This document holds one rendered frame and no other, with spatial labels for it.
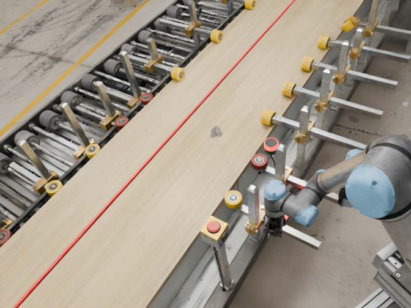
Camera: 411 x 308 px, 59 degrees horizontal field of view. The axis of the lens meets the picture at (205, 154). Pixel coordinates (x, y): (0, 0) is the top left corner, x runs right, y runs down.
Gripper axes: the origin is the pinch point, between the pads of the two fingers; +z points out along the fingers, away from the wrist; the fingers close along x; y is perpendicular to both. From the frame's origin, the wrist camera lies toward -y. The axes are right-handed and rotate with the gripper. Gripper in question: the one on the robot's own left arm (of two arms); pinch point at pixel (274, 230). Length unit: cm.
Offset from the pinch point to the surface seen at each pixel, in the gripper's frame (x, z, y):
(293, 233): 7.8, 3.9, -2.3
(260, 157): -11.2, -1.1, -38.2
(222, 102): -38, -1, -76
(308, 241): 14.3, 3.9, 0.6
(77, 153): -114, 5, -33
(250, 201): -10.1, -14.8, -3.4
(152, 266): -47, -1, 25
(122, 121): -93, -1, -55
